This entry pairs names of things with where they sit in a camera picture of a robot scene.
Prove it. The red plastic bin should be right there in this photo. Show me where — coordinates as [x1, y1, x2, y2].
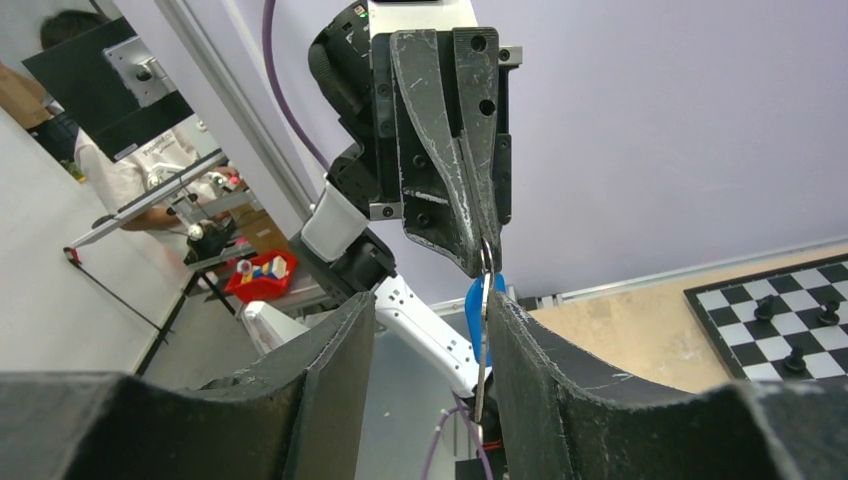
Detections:
[224, 250, 299, 304]

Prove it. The blue key tag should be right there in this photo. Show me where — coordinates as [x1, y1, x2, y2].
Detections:
[464, 277, 484, 362]

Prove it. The silver key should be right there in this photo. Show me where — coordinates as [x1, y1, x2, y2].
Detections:
[474, 271, 495, 424]

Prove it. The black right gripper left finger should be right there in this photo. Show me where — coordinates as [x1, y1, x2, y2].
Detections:
[1, 293, 375, 479]

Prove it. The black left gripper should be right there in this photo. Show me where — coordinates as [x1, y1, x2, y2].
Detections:
[372, 27, 523, 277]

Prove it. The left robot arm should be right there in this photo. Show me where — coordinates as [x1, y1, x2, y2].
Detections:
[290, 1, 522, 398]

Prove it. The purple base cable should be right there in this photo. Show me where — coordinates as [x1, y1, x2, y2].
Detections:
[419, 390, 497, 480]

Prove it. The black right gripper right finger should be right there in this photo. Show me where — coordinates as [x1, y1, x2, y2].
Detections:
[488, 293, 847, 479]

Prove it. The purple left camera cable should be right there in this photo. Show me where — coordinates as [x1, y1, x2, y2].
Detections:
[260, 0, 331, 172]

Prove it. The black and white chessboard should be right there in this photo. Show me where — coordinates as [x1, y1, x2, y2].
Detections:
[684, 254, 847, 381]

